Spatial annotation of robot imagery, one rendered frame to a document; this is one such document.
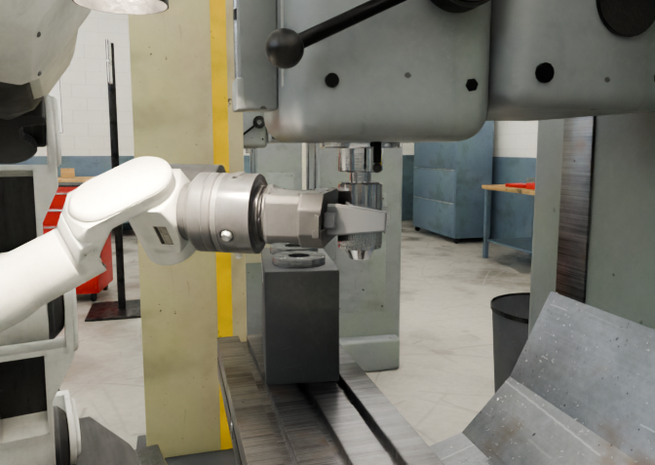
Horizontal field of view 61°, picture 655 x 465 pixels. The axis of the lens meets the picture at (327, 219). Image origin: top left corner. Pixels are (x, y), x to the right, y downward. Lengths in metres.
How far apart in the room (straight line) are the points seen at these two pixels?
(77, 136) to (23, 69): 8.81
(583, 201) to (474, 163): 7.08
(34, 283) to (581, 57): 0.57
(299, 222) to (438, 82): 0.18
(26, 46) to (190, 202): 0.34
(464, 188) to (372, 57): 7.41
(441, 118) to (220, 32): 1.86
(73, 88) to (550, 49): 9.33
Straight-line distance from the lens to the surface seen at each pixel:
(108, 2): 0.53
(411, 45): 0.51
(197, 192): 0.60
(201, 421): 2.55
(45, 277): 0.63
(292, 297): 0.90
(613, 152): 0.83
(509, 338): 2.49
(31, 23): 0.82
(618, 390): 0.80
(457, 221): 7.88
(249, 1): 0.56
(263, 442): 0.79
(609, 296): 0.85
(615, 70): 0.60
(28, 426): 1.32
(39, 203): 1.11
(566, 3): 0.57
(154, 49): 2.31
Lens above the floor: 1.30
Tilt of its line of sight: 7 degrees down
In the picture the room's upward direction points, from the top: straight up
